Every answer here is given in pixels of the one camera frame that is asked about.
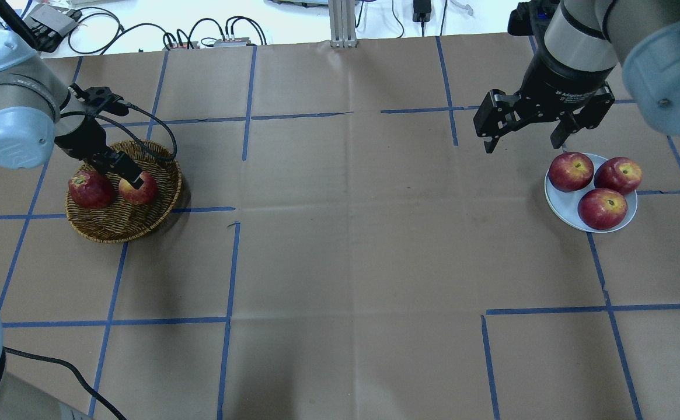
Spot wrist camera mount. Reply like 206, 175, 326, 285
68, 83, 130, 117
506, 1, 560, 36

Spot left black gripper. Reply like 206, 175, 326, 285
54, 114, 145, 190

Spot yellow-red apple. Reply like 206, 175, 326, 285
118, 171, 159, 205

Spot black power adapter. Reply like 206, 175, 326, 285
412, 0, 433, 24

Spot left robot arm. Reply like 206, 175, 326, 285
0, 31, 143, 188

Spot plate apple back right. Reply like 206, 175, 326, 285
594, 157, 643, 195

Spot light blue plate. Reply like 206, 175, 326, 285
543, 152, 643, 232

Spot dark red basket apple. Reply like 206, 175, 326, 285
68, 170, 116, 209

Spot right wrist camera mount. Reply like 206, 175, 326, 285
506, 1, 560, 36

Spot plate apple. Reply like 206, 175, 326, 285
594, 157, 643, 195
547, 152, 594, 193
577, 188, 628, 231

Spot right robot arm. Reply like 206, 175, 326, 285
473, 1, 680, 153

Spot woven wicker basket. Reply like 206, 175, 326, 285
65, 140, 183, 244

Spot aluminium frame post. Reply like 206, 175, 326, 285
328, 0, 358, 48

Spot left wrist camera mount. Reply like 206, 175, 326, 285
68, 83, 130, 117

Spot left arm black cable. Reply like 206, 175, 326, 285
60, 102, 178, 163

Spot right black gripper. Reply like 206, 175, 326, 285
473, 55, 616, 153

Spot plate apple front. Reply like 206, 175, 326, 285
577, 188, 628, 231

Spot plate apple back left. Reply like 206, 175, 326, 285
547, 152, 594, 193

